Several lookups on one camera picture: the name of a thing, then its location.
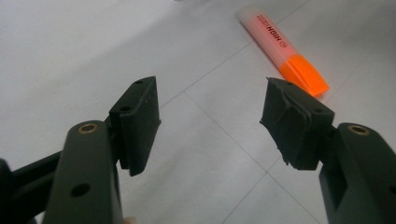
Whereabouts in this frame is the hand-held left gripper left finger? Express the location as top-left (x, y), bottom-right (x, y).
top-left (41, 76), bottom-right (163, 224)

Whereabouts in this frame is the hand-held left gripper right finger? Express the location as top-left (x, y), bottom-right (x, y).
top-left (260, 77), bottom-right (396, 224)

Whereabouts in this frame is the orange highlighter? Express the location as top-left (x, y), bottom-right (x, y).
top-left (237, 5), bottom-right (331, 97)

